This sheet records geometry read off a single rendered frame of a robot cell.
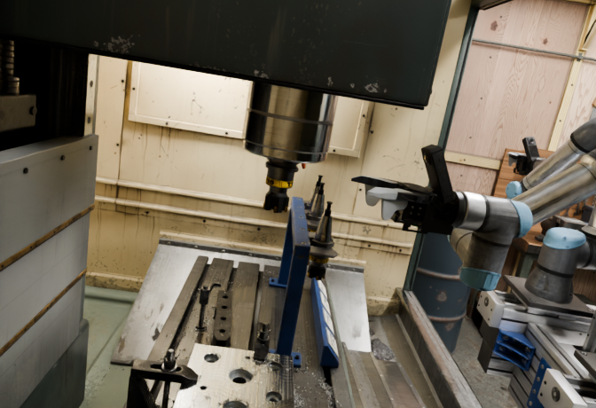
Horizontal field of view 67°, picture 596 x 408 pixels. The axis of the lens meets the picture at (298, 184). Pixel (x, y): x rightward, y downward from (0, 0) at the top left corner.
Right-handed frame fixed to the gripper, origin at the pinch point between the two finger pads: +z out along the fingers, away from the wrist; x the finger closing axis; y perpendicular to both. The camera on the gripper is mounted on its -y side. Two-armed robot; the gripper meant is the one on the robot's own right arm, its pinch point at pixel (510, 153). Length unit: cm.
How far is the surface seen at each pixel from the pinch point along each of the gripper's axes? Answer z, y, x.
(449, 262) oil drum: 55, 79, 9
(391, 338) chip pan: -29, 72, -63
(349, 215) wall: -8, 25, -77
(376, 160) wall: -8, 1, -67
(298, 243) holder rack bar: -80, 8, -113
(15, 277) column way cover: -102, 3, -168
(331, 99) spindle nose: -107, -29, -114
